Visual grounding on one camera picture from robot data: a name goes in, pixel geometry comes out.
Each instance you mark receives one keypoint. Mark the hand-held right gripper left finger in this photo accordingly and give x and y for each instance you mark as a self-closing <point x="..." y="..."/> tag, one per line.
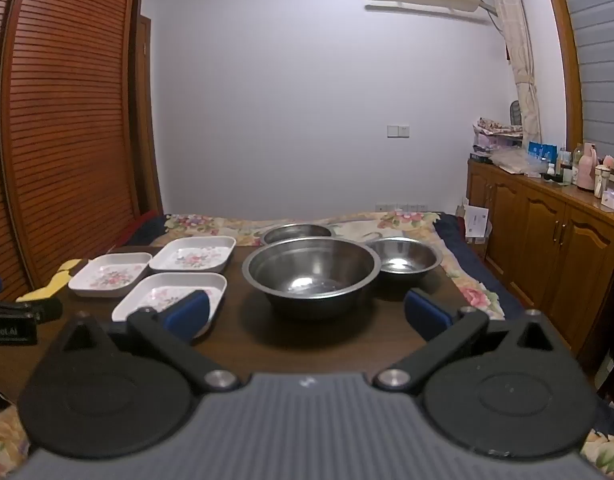
<point x="187" y="316"/>

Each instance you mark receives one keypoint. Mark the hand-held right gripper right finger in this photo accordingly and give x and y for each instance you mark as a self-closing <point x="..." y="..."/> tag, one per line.
<point x="427" y="316"/>

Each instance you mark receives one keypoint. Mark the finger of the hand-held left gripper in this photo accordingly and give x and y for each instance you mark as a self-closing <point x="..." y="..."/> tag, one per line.
<point x="44" y="309"/>

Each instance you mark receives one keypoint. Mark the white floral plate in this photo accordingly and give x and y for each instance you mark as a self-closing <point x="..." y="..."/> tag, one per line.
<point x="109" y="276"/>
<point x="192" y="256"/>
<point x="147" y="297"/>

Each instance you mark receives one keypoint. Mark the small steel bowl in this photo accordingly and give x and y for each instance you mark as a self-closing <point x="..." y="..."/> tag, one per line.
<point x="404" y="257"/>

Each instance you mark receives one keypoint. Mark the large steel bowl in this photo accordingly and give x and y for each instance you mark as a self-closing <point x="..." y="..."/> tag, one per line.
<point x="309" y="272"/>

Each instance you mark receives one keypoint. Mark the medium steel bowl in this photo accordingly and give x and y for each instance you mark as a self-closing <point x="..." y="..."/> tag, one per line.
<point x="294" y="232"/>

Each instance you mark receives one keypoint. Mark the yellow cloth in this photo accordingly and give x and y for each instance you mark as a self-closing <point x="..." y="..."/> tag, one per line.
<point x="49" y="287"/>

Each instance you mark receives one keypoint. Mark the floral blanket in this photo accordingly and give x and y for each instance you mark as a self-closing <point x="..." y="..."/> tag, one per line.
<point x="402" y="222"/>

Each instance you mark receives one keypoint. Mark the dark folded cloth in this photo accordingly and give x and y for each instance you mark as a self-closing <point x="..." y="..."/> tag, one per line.
<point x="142" y="230"/>

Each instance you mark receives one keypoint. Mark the white paper bag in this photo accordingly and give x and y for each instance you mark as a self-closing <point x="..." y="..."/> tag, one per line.
<point x="477" y="222"/>

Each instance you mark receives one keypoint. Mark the wooden cabinet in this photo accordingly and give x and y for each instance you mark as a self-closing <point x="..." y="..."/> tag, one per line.
<point x="537" y="230"/>

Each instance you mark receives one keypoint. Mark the clear plastic bags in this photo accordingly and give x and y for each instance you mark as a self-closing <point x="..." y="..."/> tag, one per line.
<point x="517" y="162"/>

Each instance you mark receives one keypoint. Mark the small white bottle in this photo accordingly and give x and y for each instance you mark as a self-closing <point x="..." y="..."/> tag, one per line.
<point x="551" y="170"/>

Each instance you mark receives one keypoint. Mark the pile of folded cloths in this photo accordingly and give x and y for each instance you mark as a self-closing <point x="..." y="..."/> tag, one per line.
<point x="497" y="132"/>

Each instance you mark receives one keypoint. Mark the wooden wardrobe side panel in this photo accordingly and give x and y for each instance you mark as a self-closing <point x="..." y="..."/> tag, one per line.
<point x="148" y="120"/>

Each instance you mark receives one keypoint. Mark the blue box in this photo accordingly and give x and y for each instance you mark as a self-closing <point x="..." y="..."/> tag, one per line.
<point x="542" y="151"/>

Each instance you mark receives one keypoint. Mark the pink thermos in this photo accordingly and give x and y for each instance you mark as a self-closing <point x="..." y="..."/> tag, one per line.
<point x="587" y="167"/>

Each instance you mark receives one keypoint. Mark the small grey fan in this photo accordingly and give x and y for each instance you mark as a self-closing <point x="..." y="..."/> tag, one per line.
<point x="515" y="112"/>

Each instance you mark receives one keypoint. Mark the beige patterned curtain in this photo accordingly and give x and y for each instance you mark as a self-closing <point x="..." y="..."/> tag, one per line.
<point x="519" y="60"/>

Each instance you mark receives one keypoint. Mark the air conditioner pipe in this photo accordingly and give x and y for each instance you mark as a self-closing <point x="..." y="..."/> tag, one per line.
<point x="492" y="12"/>

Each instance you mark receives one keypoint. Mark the grey window blind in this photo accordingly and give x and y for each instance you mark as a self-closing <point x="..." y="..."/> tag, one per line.
<point x="599" y="50"/>

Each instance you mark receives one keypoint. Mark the wall socket strip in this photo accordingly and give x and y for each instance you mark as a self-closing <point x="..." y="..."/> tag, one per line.
<point x="402" y="207"/>

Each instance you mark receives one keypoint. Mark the white light switch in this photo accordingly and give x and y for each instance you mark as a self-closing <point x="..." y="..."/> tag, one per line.
<point x="398" y="131"/>

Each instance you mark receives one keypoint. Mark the wooden window frame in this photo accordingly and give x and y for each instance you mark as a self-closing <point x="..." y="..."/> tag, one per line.
<point x="562" y="50"/>

